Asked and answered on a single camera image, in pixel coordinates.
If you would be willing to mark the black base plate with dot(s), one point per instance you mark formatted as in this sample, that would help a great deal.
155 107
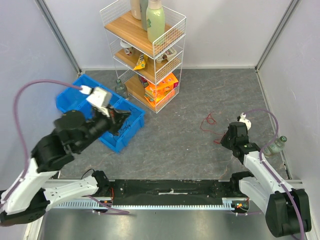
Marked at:
172 192

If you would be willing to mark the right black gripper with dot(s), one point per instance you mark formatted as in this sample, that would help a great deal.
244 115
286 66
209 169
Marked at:
230 136

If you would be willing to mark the white cup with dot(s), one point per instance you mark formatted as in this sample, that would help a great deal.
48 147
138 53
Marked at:
127 48

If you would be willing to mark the yellow snack bag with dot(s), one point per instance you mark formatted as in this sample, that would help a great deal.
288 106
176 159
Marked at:
141 62

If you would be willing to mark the orange snack box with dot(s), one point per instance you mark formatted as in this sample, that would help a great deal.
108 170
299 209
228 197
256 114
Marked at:
156 93

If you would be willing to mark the right glass bottle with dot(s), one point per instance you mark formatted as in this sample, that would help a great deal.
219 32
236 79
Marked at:
275 147

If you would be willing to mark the grey-green bottle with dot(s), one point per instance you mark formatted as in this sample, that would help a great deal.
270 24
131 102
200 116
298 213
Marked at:
143 13

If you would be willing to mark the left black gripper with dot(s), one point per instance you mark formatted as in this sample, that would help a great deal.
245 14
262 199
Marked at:
117 118

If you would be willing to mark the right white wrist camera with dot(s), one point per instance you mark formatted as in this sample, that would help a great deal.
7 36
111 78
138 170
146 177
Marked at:
243 119

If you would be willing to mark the glass bottle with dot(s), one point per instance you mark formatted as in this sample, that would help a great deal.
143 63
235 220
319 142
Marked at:
121 89
275 147

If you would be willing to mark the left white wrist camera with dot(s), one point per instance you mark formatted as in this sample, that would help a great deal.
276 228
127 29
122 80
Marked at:
98 98

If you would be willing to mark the white wire shelf rack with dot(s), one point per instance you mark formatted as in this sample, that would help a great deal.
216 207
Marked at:
119 24

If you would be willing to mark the beige bottle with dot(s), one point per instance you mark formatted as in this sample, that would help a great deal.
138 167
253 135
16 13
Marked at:
135 9

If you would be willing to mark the left glass bottle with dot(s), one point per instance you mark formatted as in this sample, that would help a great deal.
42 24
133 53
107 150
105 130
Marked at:
121 89

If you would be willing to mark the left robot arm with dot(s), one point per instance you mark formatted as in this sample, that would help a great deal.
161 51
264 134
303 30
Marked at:
27 200

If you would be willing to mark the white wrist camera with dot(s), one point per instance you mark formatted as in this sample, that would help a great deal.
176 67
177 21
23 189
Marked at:
98 98
243 119

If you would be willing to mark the slotted cable duct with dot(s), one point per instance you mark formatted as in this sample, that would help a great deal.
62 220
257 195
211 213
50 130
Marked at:
89 204

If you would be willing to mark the green bottle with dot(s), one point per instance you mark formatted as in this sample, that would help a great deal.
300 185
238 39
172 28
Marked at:
155 21

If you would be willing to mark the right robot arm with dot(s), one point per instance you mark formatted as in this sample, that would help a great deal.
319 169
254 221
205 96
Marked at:
286 209

